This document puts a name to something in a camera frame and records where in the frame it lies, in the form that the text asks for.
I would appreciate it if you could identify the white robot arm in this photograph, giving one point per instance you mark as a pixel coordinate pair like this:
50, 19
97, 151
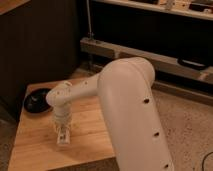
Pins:
129, 110

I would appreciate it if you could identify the black object on beam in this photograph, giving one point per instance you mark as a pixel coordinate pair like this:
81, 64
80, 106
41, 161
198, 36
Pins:
192, 65

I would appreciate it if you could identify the metal vertical pole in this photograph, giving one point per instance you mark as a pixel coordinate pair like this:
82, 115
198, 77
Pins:
90, 31

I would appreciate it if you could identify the grey metal shelf beam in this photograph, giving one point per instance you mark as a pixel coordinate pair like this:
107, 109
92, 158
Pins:
160, 62

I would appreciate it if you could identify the upper wooden shelf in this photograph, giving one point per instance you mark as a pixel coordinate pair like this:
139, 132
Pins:
176, 7

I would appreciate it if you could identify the wooden table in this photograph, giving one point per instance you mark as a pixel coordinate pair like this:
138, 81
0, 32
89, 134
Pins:
35, 147

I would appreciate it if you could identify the white plastic bottle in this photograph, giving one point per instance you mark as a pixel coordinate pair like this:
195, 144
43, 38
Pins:
63, 138

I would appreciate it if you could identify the black ceramic bowl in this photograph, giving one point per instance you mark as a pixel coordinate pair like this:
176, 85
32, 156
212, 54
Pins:
35, 102

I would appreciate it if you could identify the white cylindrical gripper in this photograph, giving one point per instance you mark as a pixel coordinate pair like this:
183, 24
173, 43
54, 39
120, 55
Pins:
62, 117

